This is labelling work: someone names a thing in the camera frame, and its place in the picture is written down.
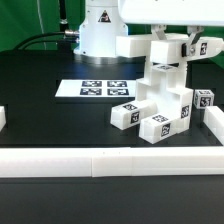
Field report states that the black cable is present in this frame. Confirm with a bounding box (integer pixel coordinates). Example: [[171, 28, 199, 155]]
[[13, 29, 80, 51]]

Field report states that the white U-shaped fence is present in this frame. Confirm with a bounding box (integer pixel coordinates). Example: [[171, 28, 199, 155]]
[[0, 104, 224, 178]]

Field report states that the white chair back frame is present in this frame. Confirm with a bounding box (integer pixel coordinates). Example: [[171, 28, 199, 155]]
[[116, 33, 224, 64]]

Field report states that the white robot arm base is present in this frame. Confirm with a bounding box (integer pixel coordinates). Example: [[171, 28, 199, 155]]
[[74, 0, 128, 65]]

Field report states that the white tag plate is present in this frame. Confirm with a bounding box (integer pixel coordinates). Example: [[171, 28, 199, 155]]
[[55, 79, 136, 98]]

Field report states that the white chair seat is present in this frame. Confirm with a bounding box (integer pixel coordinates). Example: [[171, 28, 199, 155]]
[[135, 62, 193, 133]]

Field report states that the white tagged cube far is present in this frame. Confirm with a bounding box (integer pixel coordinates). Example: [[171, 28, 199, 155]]
[[193, 89, 214, 109]]

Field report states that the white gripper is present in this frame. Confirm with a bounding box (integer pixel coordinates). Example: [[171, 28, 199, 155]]
[[118, 0, 224, 57]]

